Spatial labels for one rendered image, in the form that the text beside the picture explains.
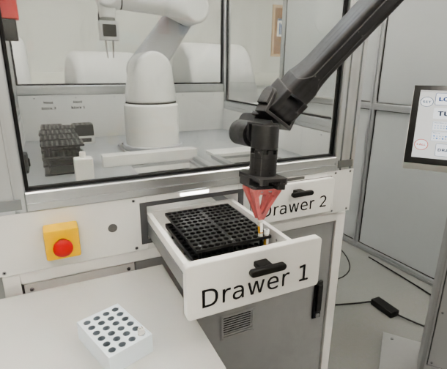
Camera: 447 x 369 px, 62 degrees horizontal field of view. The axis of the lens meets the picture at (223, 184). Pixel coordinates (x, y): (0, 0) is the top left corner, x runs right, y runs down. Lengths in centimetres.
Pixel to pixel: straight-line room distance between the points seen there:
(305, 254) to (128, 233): 44
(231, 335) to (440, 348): 87
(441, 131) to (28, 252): 126
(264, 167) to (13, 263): 60
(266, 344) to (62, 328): 76
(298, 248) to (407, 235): 194
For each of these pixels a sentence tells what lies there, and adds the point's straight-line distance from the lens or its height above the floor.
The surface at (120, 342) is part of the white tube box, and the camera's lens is 71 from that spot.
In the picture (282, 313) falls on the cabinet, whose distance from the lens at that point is 135.
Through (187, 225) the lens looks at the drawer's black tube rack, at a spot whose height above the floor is 90.
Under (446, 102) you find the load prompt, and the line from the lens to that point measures 149.
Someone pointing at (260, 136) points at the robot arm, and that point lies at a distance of 75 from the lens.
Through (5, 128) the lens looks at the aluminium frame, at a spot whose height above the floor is 113.
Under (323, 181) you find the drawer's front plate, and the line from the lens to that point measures 117.
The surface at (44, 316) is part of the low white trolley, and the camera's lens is 89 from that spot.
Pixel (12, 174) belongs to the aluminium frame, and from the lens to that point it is 90.
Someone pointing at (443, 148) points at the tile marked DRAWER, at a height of 101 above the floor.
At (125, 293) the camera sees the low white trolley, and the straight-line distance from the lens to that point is 90.
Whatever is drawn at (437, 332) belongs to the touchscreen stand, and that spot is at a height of 28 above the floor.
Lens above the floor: 125
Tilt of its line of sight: 17 degrees down
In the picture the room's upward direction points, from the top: straight up
